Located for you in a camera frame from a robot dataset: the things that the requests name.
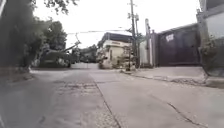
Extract utility pole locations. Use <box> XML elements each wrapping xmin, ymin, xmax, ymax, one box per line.
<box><xmin>127</xmin><ymin>0</ymin><xmax>141</xmax><ymax>69</ymax></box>

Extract large dark tree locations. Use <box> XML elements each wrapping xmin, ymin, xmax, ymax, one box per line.
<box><xmin>0</xmin><ymin>0</ymin><xmax>80</xmax><ymax>72</ymax></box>

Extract pale wall with plants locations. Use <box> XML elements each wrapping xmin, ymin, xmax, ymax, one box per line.
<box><xmin>196</xmin><ymin>0</ymin><xmax>224</xmax><ymax>78</ymax></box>

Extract green trees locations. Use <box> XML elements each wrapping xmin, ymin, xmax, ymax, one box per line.
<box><xmin>39</xmin><ymin>20</ymin><xmax>69</xmax><ymax>68</ymax></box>

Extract pale gate pillar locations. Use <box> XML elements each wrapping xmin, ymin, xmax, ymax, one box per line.
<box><xmin>144</xmin><ymin>18</ymin><xmax>153</xmax><ymax>68</ymax></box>

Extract dark metal gate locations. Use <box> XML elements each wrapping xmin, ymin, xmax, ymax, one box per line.
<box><xmin>156</xmin><ymin>23</ymin><xmax>202</xmax><ymax>67</ymax></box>

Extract raised concrete pavement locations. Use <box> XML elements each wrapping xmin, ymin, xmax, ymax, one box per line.
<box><xmin>120</xmin><ymin>65</ymin><xmax>224</xmax><ymax>89</ymax></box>

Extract overhead wires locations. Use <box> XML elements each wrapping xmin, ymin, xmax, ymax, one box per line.
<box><xmin>65</xmin><ymin>27</ymin><xmax>134</xmax><ymax>36</ymax></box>

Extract cream building with dark roof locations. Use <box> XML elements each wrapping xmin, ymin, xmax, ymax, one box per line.
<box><xmin>95</xmin><ymin>31</ymin><xmax>136</xmax><ymax>70</ymax></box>

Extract grey concrete road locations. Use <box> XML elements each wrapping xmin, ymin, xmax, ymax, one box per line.
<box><xmin>0</xmin><ymin>62</ymin><xmax>224</xmax><ymax>128</ymax></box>

